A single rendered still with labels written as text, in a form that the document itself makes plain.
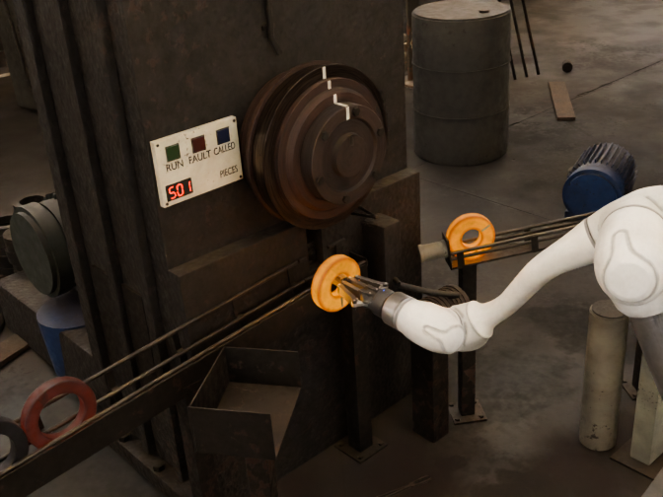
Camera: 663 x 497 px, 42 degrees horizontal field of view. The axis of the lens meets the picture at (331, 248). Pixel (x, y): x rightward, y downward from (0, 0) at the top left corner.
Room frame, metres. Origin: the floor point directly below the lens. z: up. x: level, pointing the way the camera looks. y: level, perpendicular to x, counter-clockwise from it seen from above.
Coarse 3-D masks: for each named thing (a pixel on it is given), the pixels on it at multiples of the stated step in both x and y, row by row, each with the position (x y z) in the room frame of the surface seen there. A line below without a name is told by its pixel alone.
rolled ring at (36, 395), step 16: (48, 384) 1.72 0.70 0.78; (64, 384) 1.72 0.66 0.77; (80, 384) 1.75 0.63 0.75; (32, 400) 1.68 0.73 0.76; (48, 400) 1.69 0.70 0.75; (80, 400) 1.76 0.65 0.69; (96, 400) 1.77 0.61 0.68; (32, 416) 1.66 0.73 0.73; (80, 416) 1.75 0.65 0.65; (32, 432) 1.66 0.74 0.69; (64, 432) 1.72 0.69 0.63
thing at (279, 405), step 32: (224, 352) 1.91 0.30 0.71; (256, 352) 1.90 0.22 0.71; (288, 352) 1.87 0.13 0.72; (224, 384) 1.88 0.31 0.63; (256, 384) 1.90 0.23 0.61; (288, 384) 1.88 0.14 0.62; (192, 416) 1.66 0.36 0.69; (224, 416) 1.65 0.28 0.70; (256, 416) 1.63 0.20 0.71; (288, 416) 1.76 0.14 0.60; (224, 448) 1.65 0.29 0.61; (256, 448) 1.63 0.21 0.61; (256, 480) 1.76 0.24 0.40
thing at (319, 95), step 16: (336, 80) 2.29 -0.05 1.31; (352, 80) 2.33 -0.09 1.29; (304, 96) 2.21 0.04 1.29; (320, 96) 2.24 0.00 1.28; (336, 96) 2.26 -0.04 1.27; (352, 96) 2.30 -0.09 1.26; (368, 96) 2.36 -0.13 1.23; (288, 112) 2.19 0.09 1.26; (304, 112) 2.20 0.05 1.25; (320, 112) 2.22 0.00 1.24; (288, 128) 2.17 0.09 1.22; (304, 128) 2.18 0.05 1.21; (288, 144) 2.16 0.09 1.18; (288, 160) 2.15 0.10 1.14; (288, 176) 2.15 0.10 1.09; (288, 192) 2.16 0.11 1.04; (304, 192) 2.17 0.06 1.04; (304, 208) 2.19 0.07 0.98; (320, 208) 2.20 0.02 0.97; (336, 208) 2.27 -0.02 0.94
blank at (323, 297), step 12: (324, 264) 2.01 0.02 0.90; (336, 264) 2.01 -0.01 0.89; (348, 264) 2.03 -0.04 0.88; (324, 276) 1.98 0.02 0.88; (348, 276) 2.04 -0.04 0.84; (312, 288) 1.98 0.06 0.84; (324, 288) 1.98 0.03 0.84; (336, 288) 2.05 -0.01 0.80; (324, 300) 1.98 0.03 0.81; (336, 300) 2.01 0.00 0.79
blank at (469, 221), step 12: (468, 216) 2.48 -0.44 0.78; (480, 216) 2.48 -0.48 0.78; (456, 228) 2.47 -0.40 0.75; (468, 228) 2.47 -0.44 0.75; (480, 228) 2.48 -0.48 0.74; (492, 228) 2.48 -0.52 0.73; (456, 240) 2.47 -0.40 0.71; (480, 240) 2.48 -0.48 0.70; (492, 240) 2.48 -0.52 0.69; (468, 252) 2.47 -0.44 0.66
